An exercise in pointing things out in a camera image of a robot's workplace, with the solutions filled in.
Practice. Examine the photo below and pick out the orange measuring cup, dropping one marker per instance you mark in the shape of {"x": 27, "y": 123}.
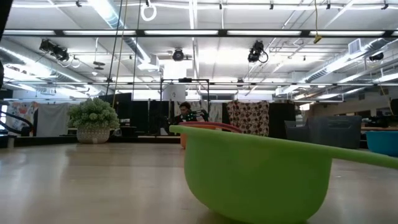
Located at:
{"x": 183, "y": 141}

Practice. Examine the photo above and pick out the green measuring cup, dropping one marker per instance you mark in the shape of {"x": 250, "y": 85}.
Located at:
{"x": 258, "y": 180}

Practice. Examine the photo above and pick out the grey plastic basket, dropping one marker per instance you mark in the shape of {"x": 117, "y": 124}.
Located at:
{"x": 329, "y": 132}

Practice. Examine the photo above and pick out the person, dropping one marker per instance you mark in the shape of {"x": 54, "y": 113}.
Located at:
{"x": 185, "y": 112}

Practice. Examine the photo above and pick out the white cylinder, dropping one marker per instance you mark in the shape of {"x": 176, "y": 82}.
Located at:
{"x": 174, "y": 93}

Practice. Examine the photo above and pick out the small white pot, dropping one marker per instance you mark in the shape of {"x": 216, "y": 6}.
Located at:
{"x": 164, "y": 131}

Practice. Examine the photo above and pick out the brown patterned cloth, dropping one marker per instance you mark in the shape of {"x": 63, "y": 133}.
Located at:
{"x": 248, "y": 118}

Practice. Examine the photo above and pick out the black ceiling spotlight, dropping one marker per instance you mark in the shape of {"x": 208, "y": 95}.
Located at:
{"x": 178, "y": 55}
{"x": 255, "y": 51}
{"x": 56, "y": 51}
{"x": 376, "y": 56}

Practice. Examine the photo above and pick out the black partition panel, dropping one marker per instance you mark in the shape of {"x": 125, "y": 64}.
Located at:
{"x": 281, "y": 118}
{"x": 136, "y": 115}

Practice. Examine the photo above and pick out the green potted plant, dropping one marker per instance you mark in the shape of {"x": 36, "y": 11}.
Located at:
{"x": 93, "y": 118}

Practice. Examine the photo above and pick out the grey hanging cloth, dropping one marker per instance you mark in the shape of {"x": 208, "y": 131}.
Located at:
{"x": 53, "y": 119}

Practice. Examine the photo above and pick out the colourful printed cloth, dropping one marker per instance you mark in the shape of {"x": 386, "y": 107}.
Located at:
{"x": 21, "y": 116}

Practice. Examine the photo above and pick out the black metal rack frame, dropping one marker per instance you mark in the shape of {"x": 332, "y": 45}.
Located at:
{"x": 185, "y": 80}

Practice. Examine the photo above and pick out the black table frame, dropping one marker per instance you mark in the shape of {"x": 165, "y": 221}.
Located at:
{"x": 140, "y": 139}

